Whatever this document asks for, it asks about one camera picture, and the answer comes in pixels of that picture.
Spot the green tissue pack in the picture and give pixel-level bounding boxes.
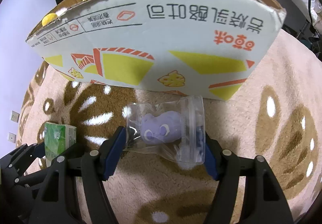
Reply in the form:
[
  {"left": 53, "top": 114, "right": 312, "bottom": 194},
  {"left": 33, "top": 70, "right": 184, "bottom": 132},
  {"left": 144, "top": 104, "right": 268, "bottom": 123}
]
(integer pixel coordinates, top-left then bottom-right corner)
[{"left": 44, "top": 122, "right": 76, "bottom": 167}]

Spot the purple plush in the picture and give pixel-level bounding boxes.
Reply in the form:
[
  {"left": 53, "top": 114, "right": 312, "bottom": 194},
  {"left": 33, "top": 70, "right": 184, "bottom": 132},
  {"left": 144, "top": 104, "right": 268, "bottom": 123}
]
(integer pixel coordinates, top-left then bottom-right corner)
[{"left": 124, "top": 96, "right": 206, "bottom": 169}]

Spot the cardboard box printed front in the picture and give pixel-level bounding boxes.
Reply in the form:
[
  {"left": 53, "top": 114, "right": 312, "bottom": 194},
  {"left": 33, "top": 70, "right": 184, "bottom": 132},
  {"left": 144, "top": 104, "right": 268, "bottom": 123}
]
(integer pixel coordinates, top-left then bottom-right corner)
[{"left": 26, "top": 0, "right": 287, "bottom": 100}]

